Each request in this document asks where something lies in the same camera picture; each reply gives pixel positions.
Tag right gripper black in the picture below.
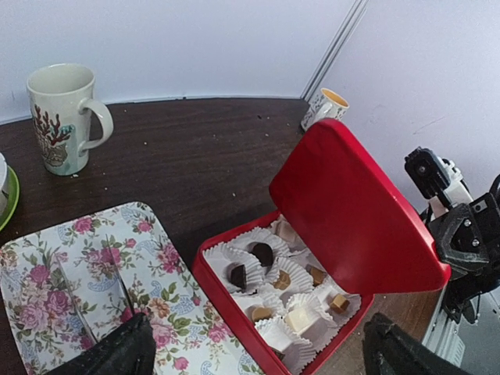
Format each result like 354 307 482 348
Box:
420 201 499 281

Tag green saucer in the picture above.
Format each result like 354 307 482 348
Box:
1 166 20 230

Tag tan square chocolate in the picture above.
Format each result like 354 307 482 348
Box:
306 265 327 287

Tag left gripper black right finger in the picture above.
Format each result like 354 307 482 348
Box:
362 312 468 375

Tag red box lid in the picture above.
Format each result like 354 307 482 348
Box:
270 120 451 295

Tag floral cream mug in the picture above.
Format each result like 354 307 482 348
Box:
27 63 114 176

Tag white mug orange inside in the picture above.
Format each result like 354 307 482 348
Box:
300 87 350 132

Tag floral rectangular tray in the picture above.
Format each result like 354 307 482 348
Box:
1 202 261 374

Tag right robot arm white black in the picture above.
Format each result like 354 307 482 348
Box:
425 177 499 323

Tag red box base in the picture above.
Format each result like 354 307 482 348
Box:
192 210 374 374

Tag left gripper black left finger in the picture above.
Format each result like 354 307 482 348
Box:
49 312 156 375

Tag right aluminium frame post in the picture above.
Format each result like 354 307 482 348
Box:
301 0 370 102

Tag white paper liners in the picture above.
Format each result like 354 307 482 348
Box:
204 216 361 374

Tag white square chocolate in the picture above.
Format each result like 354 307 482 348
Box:
275 222 300 243
284 307 317 335

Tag dark heart chocolate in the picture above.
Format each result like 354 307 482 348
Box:
250 242 274 267

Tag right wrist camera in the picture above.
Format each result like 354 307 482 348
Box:
404 147 473 224

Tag metal tongs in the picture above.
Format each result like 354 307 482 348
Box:
50 229 144 348

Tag white bowl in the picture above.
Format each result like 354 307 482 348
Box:
0 153 9 214

